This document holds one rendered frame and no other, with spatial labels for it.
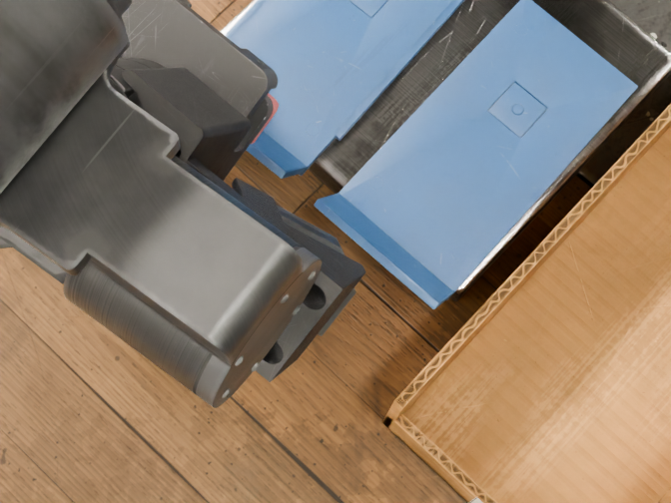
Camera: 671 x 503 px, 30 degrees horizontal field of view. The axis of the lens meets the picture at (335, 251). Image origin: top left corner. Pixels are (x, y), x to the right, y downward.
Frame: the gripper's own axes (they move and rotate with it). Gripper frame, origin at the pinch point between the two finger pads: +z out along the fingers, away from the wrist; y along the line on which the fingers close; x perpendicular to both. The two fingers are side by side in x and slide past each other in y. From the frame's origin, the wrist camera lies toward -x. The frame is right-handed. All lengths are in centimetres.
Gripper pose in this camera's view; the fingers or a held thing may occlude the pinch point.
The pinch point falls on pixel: (216, 119)
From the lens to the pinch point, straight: 57.4
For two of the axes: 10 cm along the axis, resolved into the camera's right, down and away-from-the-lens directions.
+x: -7.7, -6.3, 1.0
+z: 2.6, -1.6, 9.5
